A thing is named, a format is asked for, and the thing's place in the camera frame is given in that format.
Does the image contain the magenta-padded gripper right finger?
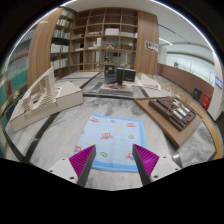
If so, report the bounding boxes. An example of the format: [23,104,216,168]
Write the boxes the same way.
[132,143,182,186]

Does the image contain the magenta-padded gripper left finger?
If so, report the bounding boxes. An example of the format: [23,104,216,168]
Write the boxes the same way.
[47,144,97,188]

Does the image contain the light blue printed towel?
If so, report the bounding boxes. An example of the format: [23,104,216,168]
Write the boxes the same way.
[73,113,148,173]

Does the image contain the dark brown building model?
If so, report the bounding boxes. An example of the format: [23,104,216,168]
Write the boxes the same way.
[148,96,198,132]

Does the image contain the white architectural building model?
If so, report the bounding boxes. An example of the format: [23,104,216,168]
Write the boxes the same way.
[9,66,84,133]

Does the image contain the red bin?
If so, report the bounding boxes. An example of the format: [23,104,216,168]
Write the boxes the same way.
[201,93,212,111]

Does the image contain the dark bin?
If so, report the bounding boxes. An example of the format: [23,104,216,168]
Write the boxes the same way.
[192,87,203,103]

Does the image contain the small white building model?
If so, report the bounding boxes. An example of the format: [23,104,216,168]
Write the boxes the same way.
[134,72,163,90]

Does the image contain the dark grey block model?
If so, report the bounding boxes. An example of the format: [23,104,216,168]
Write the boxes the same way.
[103,64,137,85]

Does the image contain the bookshelf with colourful books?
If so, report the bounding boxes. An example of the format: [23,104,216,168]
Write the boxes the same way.
[0,26,36,128]

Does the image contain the wooden shelf unit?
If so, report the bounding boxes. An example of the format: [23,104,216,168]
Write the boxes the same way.
[27,6,160,88]

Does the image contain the grey model base plate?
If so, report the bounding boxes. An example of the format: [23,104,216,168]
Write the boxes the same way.
[88,81,136,99]

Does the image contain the blue wall screen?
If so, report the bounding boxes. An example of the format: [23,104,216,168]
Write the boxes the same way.
[214,76,224,90]

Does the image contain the wall poster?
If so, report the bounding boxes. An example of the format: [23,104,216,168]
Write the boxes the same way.
[144,40,160,53]

